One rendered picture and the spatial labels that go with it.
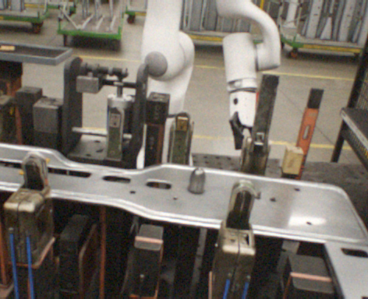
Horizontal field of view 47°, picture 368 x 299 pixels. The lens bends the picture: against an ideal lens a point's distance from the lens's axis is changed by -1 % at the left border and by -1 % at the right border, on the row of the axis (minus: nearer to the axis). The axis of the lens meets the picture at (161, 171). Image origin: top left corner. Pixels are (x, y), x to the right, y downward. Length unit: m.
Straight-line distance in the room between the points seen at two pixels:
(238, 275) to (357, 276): 0.19
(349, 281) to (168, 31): 0.81
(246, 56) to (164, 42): 0.23
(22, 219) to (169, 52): 0.68
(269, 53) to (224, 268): 0.72
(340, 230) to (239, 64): 0.58
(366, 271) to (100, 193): 0.48
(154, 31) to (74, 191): 0.58
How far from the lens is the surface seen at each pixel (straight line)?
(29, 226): 0.72
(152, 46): 1.23
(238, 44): 1.24
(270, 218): 0.82
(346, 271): 0.75
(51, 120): 1.05
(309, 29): 8.57
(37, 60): 1.14
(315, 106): 0.98
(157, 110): 1.00
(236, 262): 0.66
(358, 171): 1.93
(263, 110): 0.96
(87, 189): 0.84
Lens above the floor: 1.42
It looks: 27 degrees down
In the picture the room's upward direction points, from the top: 6 degrees clockwise
